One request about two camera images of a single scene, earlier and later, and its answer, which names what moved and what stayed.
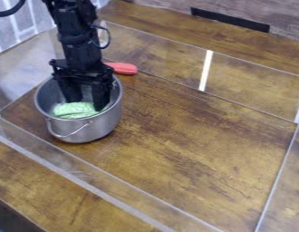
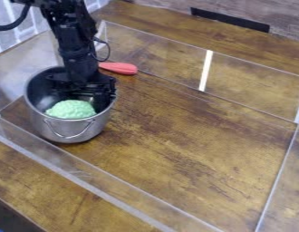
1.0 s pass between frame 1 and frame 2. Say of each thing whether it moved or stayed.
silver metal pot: moved
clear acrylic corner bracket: stayed
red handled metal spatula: stayed
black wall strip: stayed
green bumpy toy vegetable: moved
